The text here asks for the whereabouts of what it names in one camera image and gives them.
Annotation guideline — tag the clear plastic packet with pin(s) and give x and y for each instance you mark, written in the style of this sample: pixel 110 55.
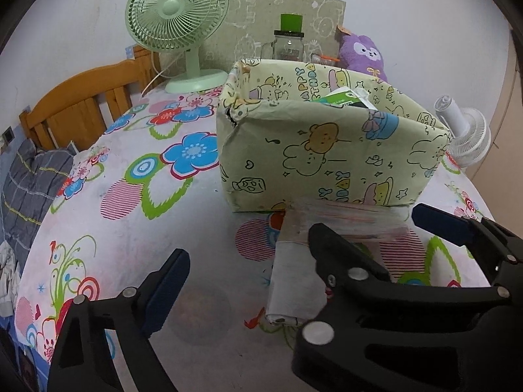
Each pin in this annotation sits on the clear plastic packet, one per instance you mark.
pixel 347 216

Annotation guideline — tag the glass jar mug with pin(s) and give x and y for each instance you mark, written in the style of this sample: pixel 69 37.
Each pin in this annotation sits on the glass jar mug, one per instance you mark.
pixel 288 47

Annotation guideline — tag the green juice carton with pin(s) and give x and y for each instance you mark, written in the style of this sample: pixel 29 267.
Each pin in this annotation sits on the green juice carton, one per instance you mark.
pixel 339 98

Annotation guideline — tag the white crumpled cloth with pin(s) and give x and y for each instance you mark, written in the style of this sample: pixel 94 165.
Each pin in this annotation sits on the white crumpled cloth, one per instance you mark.
pixel 8 277

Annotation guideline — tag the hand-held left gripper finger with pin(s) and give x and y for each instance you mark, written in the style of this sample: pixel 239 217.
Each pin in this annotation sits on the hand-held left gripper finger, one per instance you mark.
pixel 163 298

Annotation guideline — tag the floral tablecloth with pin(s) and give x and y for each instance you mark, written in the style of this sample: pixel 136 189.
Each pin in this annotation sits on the floral tablecloth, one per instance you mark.
pixel 122 220

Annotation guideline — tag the yellow cartoon storage box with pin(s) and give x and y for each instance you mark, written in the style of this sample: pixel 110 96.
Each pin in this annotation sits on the yellow cartoon storage box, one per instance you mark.
pixel 310 159

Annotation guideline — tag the wooden bed headboard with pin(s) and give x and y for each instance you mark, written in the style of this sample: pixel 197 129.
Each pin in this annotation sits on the wooden bed headboard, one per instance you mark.
pixel 73 106

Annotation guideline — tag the green cartoon wall sheet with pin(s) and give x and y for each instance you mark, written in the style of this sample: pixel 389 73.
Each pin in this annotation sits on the green cartoon wall sheet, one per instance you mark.
pixel 253 16

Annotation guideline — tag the white cloth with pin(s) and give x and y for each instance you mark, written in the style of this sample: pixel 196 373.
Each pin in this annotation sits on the white cloth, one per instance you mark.
pixel 8 277
pixel 292 281

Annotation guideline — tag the green plastic cup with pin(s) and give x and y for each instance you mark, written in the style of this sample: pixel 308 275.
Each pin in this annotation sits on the green plastic cup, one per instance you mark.
pixel 291 22

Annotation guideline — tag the green desk fan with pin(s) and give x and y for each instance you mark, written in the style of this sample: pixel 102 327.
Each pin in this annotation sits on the green desk fan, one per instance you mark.
pixel 175 12

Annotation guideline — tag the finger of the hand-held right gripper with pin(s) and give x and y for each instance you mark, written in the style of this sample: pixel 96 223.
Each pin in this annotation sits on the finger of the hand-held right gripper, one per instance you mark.
pixel 343 261
pixel 441 221

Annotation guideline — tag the grey plaid pillow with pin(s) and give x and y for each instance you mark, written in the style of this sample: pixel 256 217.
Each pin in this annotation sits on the grey plaid pillow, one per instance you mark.
pixel 28 192

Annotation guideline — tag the beige door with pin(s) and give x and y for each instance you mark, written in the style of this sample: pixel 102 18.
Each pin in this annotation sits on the beige door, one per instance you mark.
pixel 510 102

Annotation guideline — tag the white fan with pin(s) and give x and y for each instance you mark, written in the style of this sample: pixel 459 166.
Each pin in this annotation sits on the white fan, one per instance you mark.
pixel 465 134

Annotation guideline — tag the purple plush bunny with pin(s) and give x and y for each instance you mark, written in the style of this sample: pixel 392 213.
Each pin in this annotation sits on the purple plush bunny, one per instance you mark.
pixel 365 55

